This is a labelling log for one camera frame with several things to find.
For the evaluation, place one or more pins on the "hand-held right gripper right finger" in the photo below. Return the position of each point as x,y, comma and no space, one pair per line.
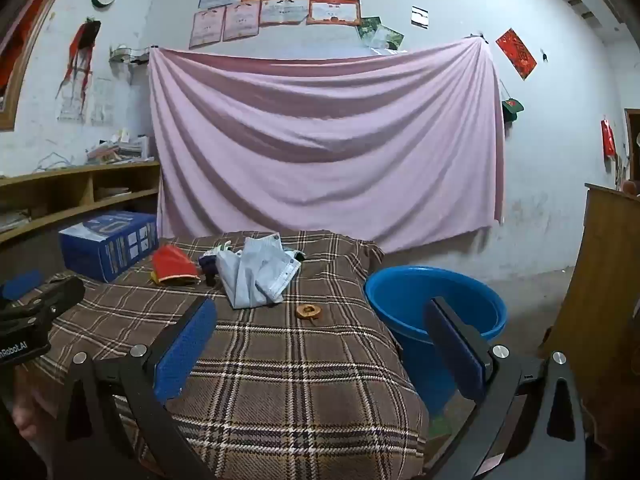
460,355

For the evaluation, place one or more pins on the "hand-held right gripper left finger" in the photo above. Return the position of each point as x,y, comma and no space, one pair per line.
185,350

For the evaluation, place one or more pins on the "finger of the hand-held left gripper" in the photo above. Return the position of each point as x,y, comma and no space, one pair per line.
20,284
60,296

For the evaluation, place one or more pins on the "blue plastic bucket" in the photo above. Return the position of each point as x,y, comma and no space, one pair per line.
400,300

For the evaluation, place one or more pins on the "red snack packet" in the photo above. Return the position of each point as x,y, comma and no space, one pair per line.
172,262

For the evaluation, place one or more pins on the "pale blue packaging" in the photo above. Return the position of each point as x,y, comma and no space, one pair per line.
250,275

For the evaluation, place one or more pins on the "person's left hand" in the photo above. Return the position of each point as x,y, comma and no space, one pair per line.
22,417

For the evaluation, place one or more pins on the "blue cardboard box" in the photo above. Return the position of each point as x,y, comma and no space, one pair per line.
110,255

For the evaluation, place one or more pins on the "wooden shelf unit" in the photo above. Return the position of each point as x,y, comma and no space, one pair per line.
60,177

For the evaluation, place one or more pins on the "brown plaid blanket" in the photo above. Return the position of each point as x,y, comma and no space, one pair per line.
300,370

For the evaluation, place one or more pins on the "stack of books and papers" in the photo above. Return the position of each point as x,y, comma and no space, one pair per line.
125,150

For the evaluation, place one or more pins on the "wooden cabinet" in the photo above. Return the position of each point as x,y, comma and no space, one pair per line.
600,260

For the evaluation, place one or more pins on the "red hanging tassel ornament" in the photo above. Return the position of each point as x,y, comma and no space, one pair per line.
80,45

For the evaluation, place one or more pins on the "green cap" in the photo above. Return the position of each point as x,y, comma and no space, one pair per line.
512,107

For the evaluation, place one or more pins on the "pink hanging sheet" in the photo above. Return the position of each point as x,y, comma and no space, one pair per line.
325,135

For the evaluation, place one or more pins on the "red hanging decoration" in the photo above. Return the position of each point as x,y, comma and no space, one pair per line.
608,140

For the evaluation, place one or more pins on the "dark framed picture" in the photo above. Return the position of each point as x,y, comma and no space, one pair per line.
633,145

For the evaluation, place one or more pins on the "green photo print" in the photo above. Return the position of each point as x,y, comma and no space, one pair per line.
390,38
367,27

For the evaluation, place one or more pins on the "small black white picture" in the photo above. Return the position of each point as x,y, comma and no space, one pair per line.
420,16

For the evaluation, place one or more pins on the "white paper sheet on wall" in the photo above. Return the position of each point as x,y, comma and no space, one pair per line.
72,109
102,102

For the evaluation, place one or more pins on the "red wall poster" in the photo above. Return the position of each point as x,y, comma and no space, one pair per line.
517,52

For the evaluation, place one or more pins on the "group of wall certificates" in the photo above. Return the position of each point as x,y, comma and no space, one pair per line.
280,10

